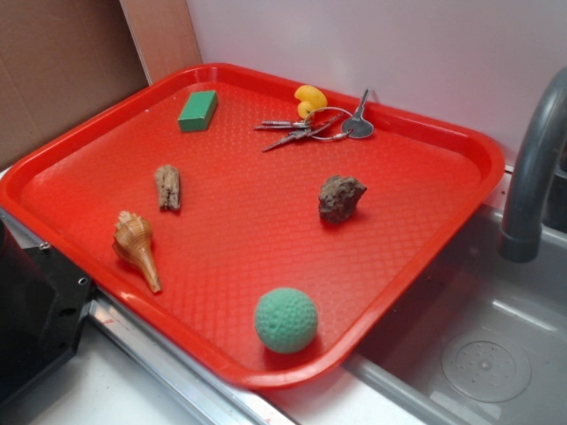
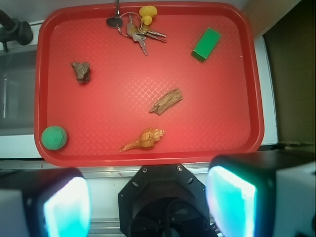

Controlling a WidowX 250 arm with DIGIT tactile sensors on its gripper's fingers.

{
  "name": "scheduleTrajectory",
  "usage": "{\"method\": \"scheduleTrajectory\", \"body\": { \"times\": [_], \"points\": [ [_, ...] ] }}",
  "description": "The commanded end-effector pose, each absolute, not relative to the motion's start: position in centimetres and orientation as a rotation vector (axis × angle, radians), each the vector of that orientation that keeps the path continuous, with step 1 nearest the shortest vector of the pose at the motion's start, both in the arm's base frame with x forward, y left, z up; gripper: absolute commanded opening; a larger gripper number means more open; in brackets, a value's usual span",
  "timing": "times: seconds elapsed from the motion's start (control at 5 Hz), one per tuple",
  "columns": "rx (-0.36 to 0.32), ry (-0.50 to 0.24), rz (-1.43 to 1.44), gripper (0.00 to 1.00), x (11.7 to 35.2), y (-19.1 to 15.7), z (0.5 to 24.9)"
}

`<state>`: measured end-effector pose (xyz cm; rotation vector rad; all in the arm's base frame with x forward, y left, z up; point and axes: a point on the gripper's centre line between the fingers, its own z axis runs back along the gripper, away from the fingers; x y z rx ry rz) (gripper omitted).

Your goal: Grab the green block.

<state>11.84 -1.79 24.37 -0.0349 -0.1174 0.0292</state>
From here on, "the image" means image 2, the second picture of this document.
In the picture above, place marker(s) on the dark cardboard box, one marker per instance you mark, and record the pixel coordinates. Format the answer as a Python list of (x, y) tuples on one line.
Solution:
[(290, 45)]

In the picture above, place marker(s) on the green textured ball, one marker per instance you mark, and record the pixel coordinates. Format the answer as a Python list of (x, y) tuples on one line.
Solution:
[(54, 138)]

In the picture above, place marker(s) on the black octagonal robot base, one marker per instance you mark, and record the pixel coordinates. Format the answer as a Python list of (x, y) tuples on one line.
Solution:
[(164, 201)]

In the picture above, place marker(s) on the black key fob with strap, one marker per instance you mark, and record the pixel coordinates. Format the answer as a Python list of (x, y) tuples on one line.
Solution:
[(115, 21)]

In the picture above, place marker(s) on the bunch of keys on ring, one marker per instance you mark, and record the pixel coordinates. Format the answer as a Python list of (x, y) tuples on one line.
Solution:
[(140, 33)]

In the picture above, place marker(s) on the orange spiral seashell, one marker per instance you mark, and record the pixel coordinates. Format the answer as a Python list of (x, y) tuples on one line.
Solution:
[(145, 141)]

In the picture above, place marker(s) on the brown wood piece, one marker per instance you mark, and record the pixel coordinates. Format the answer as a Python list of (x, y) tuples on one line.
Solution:
[(166, 101)]

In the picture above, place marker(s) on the yellow rubber duck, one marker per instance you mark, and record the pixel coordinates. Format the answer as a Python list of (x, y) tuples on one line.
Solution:
[(147, 14)]

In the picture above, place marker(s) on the brown rock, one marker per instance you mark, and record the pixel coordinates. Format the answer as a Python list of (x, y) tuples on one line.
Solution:
[(82, 71)]

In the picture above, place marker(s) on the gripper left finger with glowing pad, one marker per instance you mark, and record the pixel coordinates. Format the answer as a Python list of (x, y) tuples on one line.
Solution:
[(45, 203)]

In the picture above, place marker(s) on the green rectangular block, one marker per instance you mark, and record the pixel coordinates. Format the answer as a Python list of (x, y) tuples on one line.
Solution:
[(206, 44)]

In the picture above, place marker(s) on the black clamp knob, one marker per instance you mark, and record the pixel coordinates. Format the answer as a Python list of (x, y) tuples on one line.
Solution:
[(14, 30)]

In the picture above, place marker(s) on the red plastic tray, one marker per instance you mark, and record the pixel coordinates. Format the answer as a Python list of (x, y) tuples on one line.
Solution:
[(221, 111)]

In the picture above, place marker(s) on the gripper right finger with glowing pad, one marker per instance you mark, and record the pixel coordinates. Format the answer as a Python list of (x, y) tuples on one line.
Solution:
[(263, 194)]

